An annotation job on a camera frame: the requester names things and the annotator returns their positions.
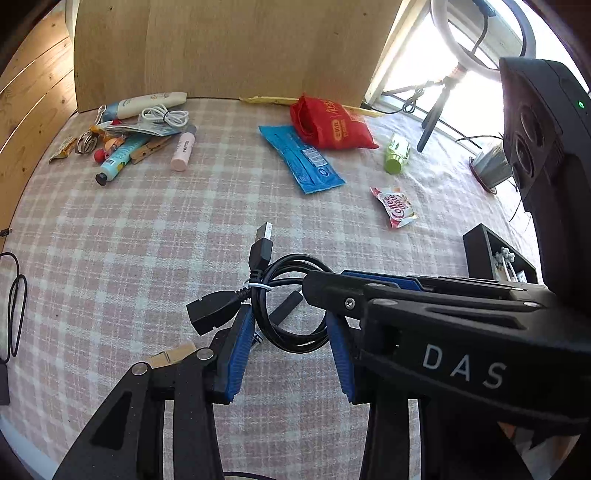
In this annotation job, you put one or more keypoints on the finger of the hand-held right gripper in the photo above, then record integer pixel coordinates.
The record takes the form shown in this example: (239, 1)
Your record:
(332, 295)
(388, 279)

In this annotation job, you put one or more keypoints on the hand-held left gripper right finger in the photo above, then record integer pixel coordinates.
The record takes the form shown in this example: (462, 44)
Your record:
(341, 355)

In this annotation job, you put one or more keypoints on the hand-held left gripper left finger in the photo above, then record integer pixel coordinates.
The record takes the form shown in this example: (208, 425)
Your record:
(240, 355)

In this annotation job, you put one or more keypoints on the black tray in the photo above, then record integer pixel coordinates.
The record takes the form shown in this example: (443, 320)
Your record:
(475, 249)

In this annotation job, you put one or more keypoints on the desktop with pink checked cloth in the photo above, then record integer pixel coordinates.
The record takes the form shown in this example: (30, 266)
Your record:
(138, 254)

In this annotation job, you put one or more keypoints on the person's right hand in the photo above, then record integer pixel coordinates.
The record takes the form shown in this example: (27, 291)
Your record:
(554, 457)

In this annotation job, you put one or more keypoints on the wooden clothespin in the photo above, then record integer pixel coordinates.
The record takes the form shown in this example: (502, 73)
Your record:
(150, 150)
(173, 355)

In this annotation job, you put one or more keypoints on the red white creamer sachet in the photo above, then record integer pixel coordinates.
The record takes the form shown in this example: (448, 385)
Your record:
(395, 207)

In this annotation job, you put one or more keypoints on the potted grass plant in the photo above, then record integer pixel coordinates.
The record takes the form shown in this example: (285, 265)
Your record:
(496, 168)

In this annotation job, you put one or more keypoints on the brown plant saucer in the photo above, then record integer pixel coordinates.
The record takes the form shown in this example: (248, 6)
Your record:
(480, 180)

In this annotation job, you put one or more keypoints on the green tube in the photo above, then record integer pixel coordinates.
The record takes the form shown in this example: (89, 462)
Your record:
(396, 157)

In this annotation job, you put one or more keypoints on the blue snack packet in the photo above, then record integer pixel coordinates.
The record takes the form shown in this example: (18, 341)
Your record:
(300, 157)

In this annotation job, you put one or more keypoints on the red snack bag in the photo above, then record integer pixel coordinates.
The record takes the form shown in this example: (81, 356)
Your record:
(332, 124)

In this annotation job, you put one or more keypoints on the black tripod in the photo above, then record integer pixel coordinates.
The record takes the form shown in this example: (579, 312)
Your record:
(434, 115)

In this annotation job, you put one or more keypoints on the pale pink tube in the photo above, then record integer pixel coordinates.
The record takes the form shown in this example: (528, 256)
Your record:
(183, 150)

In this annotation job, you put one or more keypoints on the long yellow packet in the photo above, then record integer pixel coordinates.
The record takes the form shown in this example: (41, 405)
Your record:
(263, 98)

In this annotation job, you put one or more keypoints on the teal hand cream tube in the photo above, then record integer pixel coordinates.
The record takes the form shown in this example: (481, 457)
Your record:
(117, 161)

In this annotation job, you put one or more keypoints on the small red orange toy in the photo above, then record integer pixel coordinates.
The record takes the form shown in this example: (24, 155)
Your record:
(113, 147)

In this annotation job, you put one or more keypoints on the clear printed plastic packet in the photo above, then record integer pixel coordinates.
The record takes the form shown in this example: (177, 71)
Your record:
(138, 129)

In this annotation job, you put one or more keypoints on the silver metal clip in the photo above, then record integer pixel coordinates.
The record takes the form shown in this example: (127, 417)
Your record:
(85, 143)

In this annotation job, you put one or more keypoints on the light wooden board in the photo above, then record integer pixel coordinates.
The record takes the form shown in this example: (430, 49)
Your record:
(231, 46)

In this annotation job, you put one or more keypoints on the white lotion tube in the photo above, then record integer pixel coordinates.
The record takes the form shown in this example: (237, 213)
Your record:
(143, 104)

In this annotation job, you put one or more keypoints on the orange brown snack sachet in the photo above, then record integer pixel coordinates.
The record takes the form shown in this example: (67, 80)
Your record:
(62, 150)

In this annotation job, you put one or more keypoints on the small silver metal tool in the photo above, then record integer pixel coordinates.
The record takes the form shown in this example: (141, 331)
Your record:
(100, 115)

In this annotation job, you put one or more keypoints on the pine plank panel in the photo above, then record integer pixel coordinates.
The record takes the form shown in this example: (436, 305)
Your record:
(32, 92)

